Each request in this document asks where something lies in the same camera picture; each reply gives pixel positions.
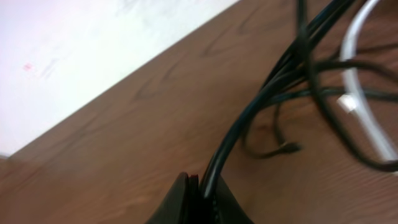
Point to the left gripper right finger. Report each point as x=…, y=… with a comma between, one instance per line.
x=225, y=208

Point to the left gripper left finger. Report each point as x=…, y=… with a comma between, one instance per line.
x=179, y=206

